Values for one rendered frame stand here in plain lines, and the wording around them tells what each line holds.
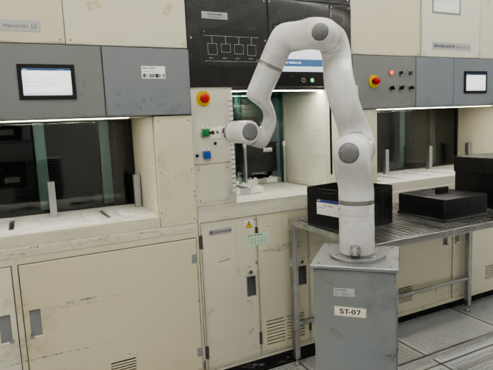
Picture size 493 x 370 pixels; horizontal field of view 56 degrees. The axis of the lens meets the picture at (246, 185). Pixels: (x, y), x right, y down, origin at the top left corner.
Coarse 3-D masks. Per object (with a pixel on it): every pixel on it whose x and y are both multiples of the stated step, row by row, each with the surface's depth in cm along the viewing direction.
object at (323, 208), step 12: (312, 192) 208; (324, 192) 202; (336, 192) 196; (384, 192) 202; (312, 204) 209; (324, 204) 203; (336, 204) 197; (384, 204) 203; (312, 216) 210; (324, 216) 204; (336, 216) 198; (384, 216) 203; (336, 228) 199
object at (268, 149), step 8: (272, 144) 279; (248, 152) 272; (256, 152) 274; (264, 152) 277; (272, 152) 279; (240, 160) 278; (248, 160) 272; (256, 160) 275; (264, 160) 277; (272, 160) 280; (240, 168) 280; (248, 168) 273; (256, 168) 275; (264, 168) 278; (272, 168) 280; (248, 176) 282; (264, 176) 285
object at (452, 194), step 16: (416, 192) 224; (432, 192) 222; (448, 192) 220; (464, 192) 218; (480, 192) 217; (400, 208) 226; (416, 208) 217; (432, 208) 208; (448, 208) 203; (464, 208) 208; (480, 208) 213
